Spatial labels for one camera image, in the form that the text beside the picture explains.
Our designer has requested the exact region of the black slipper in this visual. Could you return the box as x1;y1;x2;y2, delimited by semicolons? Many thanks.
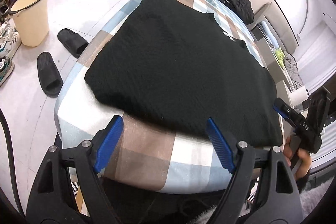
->
37;52;63;98
57;28;89;59

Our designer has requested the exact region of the white paper roll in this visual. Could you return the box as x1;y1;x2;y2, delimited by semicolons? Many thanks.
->
289;86;309;106

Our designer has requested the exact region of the white green sneaker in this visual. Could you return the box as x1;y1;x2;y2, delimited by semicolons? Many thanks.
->
0;21;22;59

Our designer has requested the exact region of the black slipper near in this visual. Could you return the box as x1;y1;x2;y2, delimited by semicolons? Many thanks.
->
37;52;63;98

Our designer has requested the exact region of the person right hand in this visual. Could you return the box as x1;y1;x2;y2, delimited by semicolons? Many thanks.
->
283;135;313;181

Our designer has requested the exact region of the grey crumpled blanket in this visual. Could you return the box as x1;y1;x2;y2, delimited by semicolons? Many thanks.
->
284;51;304;90

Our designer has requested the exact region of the black knit sweater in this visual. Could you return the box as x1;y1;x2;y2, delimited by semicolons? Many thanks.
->
84;0;282;147

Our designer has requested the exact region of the beige plastic bin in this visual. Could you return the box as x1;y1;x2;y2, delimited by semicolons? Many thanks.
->
9;0;50;47

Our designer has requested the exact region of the green yellow toy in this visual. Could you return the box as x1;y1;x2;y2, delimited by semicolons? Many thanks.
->
274;48;285;69

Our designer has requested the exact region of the light blue pillow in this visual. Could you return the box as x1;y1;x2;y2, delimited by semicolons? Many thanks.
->
261;21;280;50

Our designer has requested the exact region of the black puffy jacket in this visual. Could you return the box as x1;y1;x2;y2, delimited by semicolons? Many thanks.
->
218;0;255;24

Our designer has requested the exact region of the black cable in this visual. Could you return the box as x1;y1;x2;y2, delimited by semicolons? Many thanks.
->
0;108;26;217

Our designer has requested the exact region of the black slipper far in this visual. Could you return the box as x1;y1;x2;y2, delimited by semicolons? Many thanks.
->
57;28;89;59

